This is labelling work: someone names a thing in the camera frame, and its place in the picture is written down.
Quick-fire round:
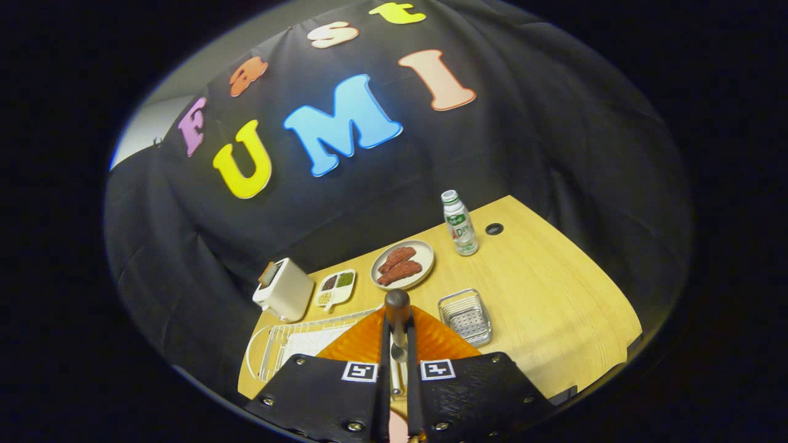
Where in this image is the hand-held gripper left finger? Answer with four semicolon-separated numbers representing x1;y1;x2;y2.
243;306;392;442

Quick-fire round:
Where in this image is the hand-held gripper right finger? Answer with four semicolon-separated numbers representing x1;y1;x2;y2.
406;306;558;441

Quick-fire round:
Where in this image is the white wire dish rack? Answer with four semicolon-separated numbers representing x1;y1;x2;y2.
245;308;379;383

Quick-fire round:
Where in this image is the metal wire basket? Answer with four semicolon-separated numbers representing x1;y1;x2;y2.
438;288;493;347

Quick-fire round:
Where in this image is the pink plate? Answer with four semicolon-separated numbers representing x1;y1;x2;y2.
388;409;410;443

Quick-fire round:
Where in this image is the wooden-handled metal spoon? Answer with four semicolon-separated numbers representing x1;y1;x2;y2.
384;289;412;397

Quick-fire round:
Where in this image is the white divided snack dish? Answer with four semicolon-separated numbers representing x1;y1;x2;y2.
314;269;356;313

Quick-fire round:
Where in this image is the beige plate with meat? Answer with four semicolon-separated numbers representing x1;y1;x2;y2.
370;239;435;290

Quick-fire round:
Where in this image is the white drip tray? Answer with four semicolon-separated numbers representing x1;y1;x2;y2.
289;323;364;361

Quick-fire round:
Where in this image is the cream toaster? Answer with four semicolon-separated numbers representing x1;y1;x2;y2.
252;258;315;323

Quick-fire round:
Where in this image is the red meat piece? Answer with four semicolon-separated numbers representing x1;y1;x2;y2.
377;260;423;287
379;247;417;275

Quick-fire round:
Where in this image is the white green drink bottle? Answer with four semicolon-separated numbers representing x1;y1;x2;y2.
441;190;480;257

